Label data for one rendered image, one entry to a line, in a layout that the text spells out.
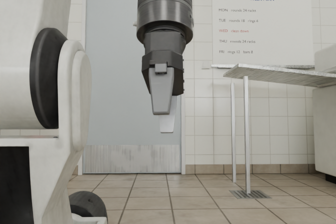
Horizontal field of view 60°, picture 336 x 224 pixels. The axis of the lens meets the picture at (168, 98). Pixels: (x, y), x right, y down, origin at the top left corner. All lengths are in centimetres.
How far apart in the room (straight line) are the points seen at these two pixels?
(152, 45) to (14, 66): 17
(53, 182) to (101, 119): 274
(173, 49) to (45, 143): 21
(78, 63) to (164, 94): 13
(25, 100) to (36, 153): 7
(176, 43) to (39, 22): 18
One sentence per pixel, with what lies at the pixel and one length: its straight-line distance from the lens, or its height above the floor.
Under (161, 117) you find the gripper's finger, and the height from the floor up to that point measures 55.
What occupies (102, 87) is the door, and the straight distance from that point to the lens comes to 317.
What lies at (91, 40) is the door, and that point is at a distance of 329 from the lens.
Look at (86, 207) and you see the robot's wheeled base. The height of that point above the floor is 35.
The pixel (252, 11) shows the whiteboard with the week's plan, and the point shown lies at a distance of 343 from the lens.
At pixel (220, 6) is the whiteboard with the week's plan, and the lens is 336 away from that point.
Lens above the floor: 55
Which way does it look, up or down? 5 degrees up
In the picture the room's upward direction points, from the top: straight up
